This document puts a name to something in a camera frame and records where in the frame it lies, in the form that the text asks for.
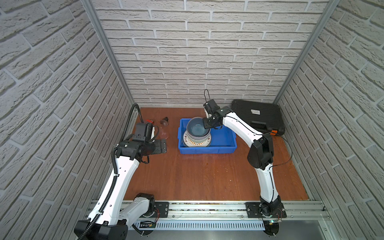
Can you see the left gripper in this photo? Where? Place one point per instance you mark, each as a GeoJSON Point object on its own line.
{"type": "Point", "coordinates": [161, 146]}

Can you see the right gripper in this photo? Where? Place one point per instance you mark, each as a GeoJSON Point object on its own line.
{"type": "Point", "coordinates": [206, 125]}

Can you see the blue grey bowl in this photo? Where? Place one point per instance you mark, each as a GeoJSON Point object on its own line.
{"type": "Point", "coordinates": [196, 129]}

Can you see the sunburst pattern plate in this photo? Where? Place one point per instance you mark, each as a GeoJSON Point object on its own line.
{"type": "Point", "coordinates": [186, 144]}

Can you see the lilac bowl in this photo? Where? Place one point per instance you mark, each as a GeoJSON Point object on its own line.
{"type": "Point", "coordinates": [198, 141]}

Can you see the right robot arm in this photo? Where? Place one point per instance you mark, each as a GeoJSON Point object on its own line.
{"type": "Point", "coordinates": [260, 155]}

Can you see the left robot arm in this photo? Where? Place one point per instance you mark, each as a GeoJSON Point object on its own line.
{"type": "Point", "coordinates": [108, 220]}

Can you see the blue plastic bin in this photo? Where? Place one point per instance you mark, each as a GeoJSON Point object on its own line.
{"type": "Point", "coordinates": [223, 141]}

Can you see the clear glass with dark base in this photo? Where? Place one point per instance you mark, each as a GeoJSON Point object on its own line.
{"type": "Point", "coordinates": [164, 128]}

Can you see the black tool case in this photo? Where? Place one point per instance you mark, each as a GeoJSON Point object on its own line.
{"type": "Point", "coordinates": [263, 117]}

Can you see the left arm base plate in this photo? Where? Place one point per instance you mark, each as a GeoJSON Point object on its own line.
{"type": "Point", "coordinates": [157, 210]}

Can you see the aluminium front rail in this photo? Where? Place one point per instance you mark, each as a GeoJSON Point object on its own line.
{"type": "Point", "coordinates": [230, 216]}

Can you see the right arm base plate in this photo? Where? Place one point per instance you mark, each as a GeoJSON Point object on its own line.
{"type": "Point", "coordinates": [263, 210]}

